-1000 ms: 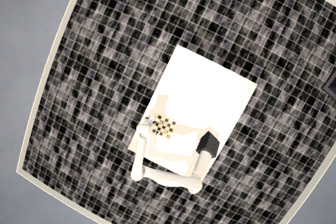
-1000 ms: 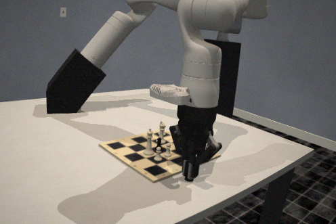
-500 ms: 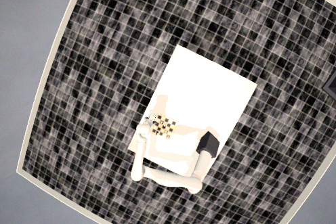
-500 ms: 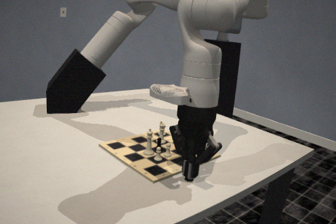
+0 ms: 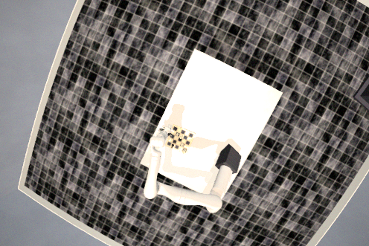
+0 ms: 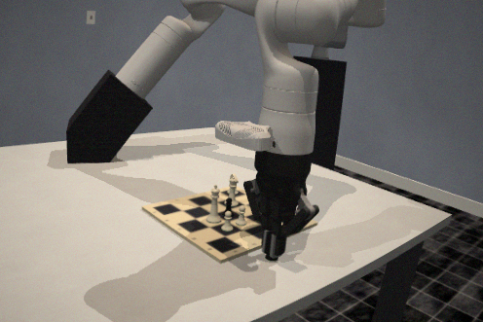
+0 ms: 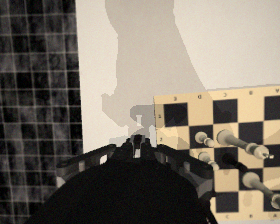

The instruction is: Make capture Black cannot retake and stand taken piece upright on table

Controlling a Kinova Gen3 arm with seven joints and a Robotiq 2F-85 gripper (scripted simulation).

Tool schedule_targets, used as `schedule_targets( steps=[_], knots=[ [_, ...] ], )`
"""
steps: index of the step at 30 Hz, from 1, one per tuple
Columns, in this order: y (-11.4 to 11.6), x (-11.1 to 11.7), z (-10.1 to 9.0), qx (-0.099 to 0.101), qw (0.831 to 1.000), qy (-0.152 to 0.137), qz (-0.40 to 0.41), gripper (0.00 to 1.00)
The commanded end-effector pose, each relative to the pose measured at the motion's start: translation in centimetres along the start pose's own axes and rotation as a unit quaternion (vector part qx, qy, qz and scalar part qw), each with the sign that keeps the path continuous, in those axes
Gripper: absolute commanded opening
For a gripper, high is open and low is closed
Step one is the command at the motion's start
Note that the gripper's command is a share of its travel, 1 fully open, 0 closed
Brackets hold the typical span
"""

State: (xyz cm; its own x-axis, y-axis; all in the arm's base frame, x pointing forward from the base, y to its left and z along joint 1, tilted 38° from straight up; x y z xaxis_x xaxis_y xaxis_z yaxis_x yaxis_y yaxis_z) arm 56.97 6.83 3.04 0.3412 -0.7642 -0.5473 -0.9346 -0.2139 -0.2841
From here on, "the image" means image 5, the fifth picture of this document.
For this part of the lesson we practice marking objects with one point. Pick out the black and tan chessboard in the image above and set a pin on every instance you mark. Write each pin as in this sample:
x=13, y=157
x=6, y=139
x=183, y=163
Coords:
x=187, y=138

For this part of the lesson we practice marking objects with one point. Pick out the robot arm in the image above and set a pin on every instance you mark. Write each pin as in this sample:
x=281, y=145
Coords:
x=179, y=195

